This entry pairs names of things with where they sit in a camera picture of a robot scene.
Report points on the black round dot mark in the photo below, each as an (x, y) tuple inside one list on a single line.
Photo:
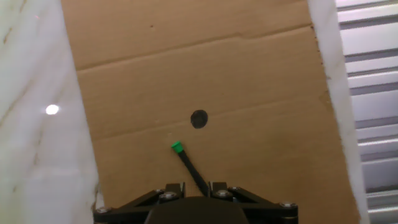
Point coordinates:
[(199, 119)]

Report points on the black screwdriver green cap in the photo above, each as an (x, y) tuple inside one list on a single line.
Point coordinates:
[(192, 171)]

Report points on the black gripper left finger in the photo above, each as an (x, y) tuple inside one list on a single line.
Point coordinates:
[(136, 205)]

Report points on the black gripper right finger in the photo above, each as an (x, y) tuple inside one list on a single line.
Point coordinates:
[(258, 205)]

